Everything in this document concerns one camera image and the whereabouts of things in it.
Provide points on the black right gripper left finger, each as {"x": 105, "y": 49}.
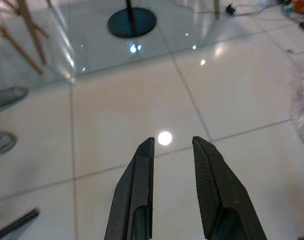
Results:
{"x": 131, "y": 200}

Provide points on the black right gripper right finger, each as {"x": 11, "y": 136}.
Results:
{"x": 216, "y": 195}

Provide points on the black ribbed strip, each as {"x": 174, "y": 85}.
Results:
{"x": 14, "y": 225}

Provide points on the black round floor stand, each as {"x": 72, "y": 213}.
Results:
{"x": 121, "y": 25}

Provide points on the light wooden table leg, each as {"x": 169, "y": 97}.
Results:
{"x": 217, "y": 10}

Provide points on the wooden chair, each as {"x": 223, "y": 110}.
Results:
{"x": 32, "y": 32}

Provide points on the orange black device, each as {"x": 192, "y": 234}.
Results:
{"x": 302, "y": 3}

